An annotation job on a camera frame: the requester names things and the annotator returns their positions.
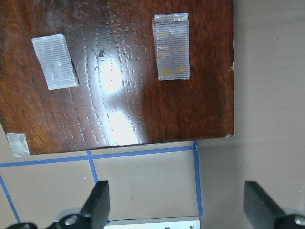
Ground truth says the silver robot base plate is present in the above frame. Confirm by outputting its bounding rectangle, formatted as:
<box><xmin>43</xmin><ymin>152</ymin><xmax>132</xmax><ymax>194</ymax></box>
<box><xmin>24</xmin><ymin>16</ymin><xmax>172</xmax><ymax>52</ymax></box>
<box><xmin>104</xmin><ymin>217</ymin><xmax>201</xmax><ymax>229</ymax></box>

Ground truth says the grey corner tape piece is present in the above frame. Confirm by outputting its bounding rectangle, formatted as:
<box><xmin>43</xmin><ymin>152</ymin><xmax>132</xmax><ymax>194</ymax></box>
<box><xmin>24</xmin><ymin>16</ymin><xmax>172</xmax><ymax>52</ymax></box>
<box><xmin>6</xmin><ymin>133</ymin><xmax>31</xmax><ymax>157</ymax></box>

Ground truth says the dark wooden drawer cabinet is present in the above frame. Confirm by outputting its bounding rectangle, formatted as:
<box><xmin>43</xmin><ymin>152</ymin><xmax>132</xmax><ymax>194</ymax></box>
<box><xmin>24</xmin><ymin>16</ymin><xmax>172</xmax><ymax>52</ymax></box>
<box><xmin>0</xmin><ymin>0</ymin><xmax>234</xmax><ymax>155</ymax></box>

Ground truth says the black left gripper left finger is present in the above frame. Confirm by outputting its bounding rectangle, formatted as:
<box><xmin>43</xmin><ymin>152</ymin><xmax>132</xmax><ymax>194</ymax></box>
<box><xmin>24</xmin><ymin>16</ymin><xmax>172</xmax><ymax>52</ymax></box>
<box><xmin>80</xmin><ymin>181</ymin><xmax>110</xmax><ymax>229</ymax></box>

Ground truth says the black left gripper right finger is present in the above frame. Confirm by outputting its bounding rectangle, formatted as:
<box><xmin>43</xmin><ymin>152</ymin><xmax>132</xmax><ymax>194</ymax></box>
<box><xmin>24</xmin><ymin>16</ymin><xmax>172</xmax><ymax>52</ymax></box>
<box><xmin>243</xmin><ymin>181</ymin><xmax>285</xmax><ymax>229</ymax></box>

